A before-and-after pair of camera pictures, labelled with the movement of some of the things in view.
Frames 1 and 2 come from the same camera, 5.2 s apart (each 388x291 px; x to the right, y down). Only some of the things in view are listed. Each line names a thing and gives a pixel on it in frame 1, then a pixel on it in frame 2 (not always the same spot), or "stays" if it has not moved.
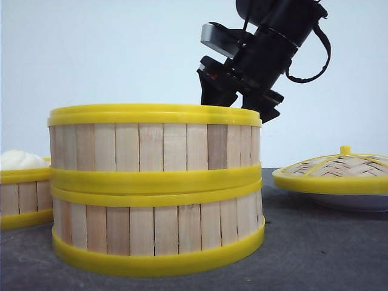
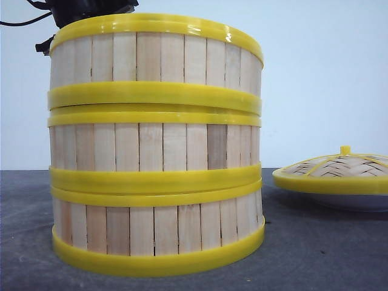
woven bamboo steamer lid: [344, 172] stays
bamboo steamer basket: [26, 198] -> [156, 59]
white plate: [365, 202] stays
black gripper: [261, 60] -> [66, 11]
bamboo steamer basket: [157, 231] stays
